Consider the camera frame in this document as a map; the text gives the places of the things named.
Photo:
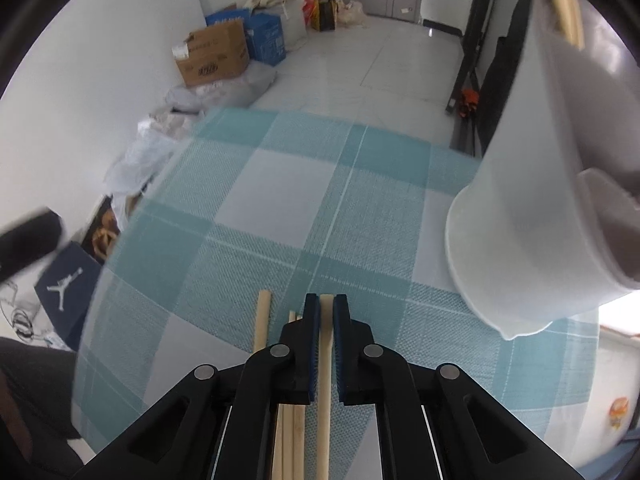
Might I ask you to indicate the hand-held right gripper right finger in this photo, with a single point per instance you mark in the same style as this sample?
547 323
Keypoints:
342 350

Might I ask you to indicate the grey plastic mailing bag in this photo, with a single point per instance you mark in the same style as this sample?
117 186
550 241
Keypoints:
235 87

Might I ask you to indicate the teal plaid tablecloth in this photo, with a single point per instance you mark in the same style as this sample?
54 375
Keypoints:
300 210

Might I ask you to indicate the brown cardboard box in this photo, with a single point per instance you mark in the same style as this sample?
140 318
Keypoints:
215 55

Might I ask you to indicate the navy shoe box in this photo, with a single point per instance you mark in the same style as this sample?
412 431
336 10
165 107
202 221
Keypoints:
65 290

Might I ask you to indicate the black metal door frame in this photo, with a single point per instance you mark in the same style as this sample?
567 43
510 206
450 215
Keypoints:
475 35

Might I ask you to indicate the blue cardboard box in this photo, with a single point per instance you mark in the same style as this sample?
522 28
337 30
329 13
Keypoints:
265 35

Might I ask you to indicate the large white plastic bag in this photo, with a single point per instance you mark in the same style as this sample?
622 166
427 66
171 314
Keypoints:
137 165

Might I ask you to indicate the orange bag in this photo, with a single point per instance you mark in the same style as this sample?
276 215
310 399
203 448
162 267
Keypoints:
310 10

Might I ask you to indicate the white plastic container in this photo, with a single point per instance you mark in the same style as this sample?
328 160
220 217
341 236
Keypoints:
295 25

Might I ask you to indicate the orange snack packet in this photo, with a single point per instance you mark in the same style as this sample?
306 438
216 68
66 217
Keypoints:
619 412

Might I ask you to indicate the brown shoes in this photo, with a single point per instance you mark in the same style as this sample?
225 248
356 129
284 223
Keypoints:
106 235

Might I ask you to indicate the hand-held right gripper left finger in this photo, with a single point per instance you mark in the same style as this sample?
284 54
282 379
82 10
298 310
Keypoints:
312 350

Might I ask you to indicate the white plastic utensil holder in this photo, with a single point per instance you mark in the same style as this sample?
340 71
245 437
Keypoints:
530 185

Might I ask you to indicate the small white plastic bag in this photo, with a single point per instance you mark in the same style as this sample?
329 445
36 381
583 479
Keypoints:
170 122

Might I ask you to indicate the beige plastic bag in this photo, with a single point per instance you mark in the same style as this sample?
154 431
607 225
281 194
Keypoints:
352 12

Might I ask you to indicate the black paper bag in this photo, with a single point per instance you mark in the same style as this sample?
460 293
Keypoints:
325 12

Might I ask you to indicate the person's dark clothing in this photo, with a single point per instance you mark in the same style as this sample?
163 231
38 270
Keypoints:
35 410

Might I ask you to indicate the black backpack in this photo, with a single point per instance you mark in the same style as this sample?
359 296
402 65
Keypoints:
505 75

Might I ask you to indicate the orange tool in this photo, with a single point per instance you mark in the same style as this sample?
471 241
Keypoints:
469 102

